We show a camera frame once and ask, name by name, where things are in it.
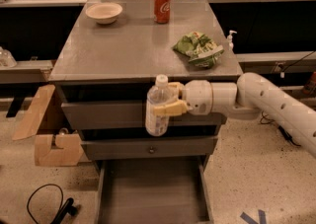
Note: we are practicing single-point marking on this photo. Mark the grey drawer cabinet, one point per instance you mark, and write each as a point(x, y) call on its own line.
point(120, 61)

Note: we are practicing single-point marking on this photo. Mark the white pump dispenser bottle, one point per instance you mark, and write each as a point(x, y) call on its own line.
point(230, 39)

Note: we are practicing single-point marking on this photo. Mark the notched wooden block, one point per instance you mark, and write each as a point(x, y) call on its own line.
point(57, 150)

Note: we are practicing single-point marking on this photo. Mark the grey top drawer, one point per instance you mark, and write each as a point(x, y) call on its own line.
point(126, 114)

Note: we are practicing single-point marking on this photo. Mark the white ceramic bowl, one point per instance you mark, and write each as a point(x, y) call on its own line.
point(104, 13)

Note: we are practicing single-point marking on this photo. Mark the leaning wooden board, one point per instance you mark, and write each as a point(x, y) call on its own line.
point(31, 121)

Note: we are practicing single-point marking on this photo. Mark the grey open bottom drawer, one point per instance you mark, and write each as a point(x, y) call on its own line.
point(153, 191)

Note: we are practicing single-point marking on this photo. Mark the red cola can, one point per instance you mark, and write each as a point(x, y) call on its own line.
point(162, 11)

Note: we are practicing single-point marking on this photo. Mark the black stand foot left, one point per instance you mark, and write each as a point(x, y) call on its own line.
point(66, 208)

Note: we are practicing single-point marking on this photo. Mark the clear plastic container left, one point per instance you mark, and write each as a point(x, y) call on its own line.
point(6, 59)

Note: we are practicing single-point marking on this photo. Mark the orange bottle at right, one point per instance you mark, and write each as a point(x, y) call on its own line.
point(310, 85)

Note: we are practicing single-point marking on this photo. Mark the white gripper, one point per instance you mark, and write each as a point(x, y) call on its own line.
point(197, 97)

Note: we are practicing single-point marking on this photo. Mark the clear plastic water bottle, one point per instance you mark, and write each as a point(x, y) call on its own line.
point(158, 95)

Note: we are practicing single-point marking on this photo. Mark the green chip bag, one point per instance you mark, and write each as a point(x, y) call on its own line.
point(201, 50)

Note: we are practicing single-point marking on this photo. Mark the grey middle drawer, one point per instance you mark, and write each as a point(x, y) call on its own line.
point(149, 147)

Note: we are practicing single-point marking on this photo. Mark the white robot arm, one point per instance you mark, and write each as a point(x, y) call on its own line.
point(244, 99)

